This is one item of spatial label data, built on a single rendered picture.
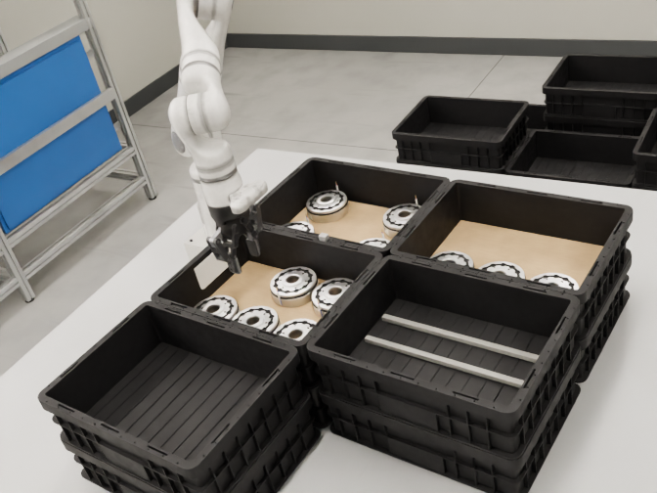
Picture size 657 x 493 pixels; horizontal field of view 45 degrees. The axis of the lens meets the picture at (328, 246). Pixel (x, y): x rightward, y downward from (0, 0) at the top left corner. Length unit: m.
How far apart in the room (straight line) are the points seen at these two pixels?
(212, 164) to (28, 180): 2.19
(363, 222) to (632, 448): 0.79
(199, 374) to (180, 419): 0.12
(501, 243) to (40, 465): 1.07
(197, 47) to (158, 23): 3.83
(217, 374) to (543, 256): 0.71
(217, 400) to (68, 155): 2.29
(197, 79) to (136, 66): 3.73
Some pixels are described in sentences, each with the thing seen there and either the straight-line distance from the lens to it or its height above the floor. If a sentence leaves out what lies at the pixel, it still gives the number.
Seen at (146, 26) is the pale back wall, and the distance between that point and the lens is 5.23.
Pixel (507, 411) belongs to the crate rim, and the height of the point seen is 0.93.
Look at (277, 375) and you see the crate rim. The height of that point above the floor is 0.93.
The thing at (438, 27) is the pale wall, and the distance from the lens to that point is 4.92.
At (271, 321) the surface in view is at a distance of 1.62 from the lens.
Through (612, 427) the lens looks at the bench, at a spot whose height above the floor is 0.70.
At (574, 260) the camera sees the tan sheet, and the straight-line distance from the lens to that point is 1.71.
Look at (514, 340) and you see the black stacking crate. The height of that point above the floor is 0.83.
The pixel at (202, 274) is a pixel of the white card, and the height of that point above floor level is 0.89.
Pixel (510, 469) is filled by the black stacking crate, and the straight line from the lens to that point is 1.36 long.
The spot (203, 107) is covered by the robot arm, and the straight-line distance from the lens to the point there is 1.39.
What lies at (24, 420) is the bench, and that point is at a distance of 1.91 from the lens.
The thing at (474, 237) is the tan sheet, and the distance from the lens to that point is 1.79.
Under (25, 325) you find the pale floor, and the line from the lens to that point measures 3.53.
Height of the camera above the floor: 1.86
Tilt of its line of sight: 34 degrees down
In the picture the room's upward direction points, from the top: 13 degrees counter-clockwise
